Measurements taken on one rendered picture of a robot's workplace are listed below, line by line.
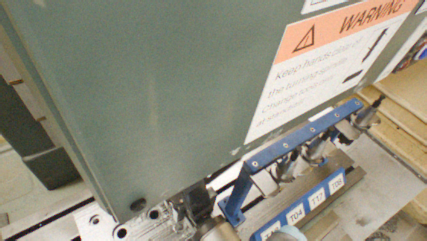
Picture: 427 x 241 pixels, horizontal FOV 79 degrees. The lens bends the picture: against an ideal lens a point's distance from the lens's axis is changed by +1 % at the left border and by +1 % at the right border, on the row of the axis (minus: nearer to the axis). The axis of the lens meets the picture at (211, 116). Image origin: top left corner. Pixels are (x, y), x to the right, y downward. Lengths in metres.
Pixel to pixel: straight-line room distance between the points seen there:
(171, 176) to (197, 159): 0.02
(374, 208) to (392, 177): 0.17
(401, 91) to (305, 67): 1.13
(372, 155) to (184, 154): 1.30
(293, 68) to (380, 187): 1.24
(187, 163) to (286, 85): 0.08
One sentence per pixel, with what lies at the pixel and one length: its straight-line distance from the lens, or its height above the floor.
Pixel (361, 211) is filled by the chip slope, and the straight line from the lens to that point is 1.34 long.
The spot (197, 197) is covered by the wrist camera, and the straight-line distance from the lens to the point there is 0.48.
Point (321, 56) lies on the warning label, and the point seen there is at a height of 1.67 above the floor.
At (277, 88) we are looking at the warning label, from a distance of 0.17.
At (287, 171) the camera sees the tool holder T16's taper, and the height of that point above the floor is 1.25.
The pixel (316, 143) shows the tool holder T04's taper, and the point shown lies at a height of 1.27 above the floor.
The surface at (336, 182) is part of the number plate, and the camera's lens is 1.08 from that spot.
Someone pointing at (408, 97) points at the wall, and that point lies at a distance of 1.30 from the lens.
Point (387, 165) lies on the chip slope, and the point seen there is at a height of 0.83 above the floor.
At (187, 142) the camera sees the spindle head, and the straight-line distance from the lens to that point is 0.15.
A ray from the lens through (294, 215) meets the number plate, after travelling 0.96.
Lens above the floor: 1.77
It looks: 49 degrees down
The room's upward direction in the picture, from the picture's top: 9 degrees clockwise
